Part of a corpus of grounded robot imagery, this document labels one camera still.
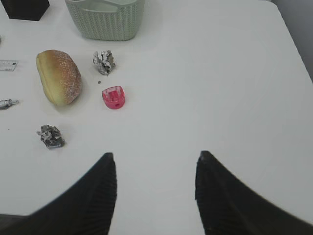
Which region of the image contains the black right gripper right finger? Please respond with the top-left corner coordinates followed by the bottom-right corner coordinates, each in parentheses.
top-left (195, 151), bottom-right (313, 235)

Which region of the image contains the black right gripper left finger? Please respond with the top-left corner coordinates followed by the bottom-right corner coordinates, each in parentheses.
top-left (0, 153), bottom-right (117, 235)

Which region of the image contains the paper ball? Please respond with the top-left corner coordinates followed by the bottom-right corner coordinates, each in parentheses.
top-left (93, 50), bottom-right (116, 75)
top-left (36, 125), bottom-right (65, 149)

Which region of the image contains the brown bread roll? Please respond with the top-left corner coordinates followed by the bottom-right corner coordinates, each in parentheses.
top-left (36, 49), bottom-right (82, 106)

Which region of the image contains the red pencil sharpener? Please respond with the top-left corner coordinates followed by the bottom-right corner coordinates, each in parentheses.
top-left (102, 86), bottom-right (125, 109)

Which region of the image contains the white grey pen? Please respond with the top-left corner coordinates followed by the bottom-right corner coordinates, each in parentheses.
top-left (0, 99), bottom-right (19, 110)

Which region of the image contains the light green woven basket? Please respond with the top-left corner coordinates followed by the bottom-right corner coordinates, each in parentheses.
top-left (65, 0), bottom-right (145, 41)

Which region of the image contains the black mesh pen holder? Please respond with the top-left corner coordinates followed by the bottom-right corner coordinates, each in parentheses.
top-left (1, 0), bottom-right (50, 21)

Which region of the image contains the clear plastic ruler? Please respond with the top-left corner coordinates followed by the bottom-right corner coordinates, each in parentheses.
top-left (0, 60), bottom-right (19, 71)

